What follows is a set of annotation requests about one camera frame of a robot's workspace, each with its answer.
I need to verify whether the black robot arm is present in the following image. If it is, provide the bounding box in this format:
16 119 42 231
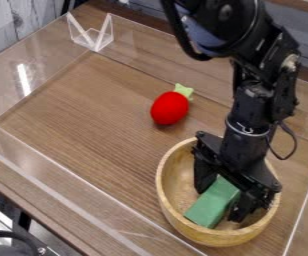
160 0 301 222

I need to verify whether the green rectangular block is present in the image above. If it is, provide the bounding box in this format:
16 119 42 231
183 176 239 229

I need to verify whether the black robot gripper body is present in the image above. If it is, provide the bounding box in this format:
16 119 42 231
190 114 283 209

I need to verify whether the red plush strawberry toy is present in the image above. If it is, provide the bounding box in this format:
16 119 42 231
150 83 194 125

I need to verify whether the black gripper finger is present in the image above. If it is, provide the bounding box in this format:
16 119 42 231
227 190 269 223
194 154 219 194

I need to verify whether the black cable at corner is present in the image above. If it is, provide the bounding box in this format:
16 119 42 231
0 229 40 256

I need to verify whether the light wooden bowl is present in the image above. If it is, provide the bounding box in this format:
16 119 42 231
155 138 281 247

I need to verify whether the clear acrylic corner bracket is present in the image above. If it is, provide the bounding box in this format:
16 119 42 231
66 13 114 52

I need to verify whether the black metal table frame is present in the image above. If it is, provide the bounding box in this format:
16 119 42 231
12 210 66 256

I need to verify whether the clear acrylic wall panel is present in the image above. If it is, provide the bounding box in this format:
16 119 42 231
0 128 206 256

